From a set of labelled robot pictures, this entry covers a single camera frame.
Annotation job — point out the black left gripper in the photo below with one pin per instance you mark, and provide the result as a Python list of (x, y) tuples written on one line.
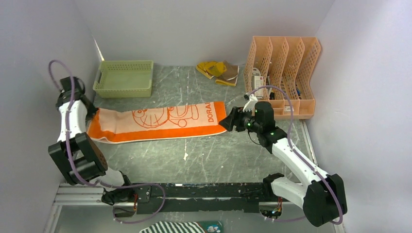
[(94, 109)]

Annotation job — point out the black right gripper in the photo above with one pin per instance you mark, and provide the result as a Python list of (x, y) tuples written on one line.
[(230, 121)]

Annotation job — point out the orange white patterned towel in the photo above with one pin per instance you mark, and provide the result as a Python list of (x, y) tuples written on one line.
[(185, 121)]

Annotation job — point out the yellow brown towel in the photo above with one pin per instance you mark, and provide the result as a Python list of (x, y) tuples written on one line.
[(222, 72)]

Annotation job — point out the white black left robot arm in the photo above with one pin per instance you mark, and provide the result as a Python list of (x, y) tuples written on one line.
[(76, 155)]

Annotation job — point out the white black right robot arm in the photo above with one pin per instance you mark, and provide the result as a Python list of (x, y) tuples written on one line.
[(320, 195)]

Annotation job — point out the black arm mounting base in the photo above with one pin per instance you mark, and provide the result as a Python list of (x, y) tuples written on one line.
[(146, 198)]

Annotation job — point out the green plastic basket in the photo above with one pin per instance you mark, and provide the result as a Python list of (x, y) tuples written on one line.
[(124, 79)]

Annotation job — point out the white red paper card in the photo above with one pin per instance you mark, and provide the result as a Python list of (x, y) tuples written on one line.
[(257, 81)]

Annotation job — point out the small white box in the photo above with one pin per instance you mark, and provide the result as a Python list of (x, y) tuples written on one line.
[(288, 109)]

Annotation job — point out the orange plastic file organizer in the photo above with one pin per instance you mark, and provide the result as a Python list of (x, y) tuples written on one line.
[(286, 64)]

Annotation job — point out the teal patterned cloth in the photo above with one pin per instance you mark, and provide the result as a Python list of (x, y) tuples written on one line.
[(211, 226)]

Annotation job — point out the black white striped towel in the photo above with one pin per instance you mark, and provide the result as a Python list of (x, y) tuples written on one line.
[(173, 227)]

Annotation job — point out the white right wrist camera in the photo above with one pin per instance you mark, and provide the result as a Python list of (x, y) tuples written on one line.
[(251, 101)]

